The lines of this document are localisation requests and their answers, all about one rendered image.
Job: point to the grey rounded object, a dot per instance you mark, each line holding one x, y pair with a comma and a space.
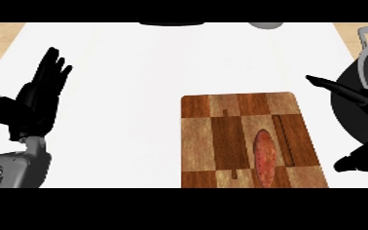
265, 25

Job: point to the checkered wooden cutting board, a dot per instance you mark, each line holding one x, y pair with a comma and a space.
221, 143

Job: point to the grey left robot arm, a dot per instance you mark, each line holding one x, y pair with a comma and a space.
24, 169

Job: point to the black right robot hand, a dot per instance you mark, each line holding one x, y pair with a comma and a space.
338, 87

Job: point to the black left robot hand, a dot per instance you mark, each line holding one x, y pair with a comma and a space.
39, 110

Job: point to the black rounded object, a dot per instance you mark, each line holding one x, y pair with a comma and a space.
172, 23

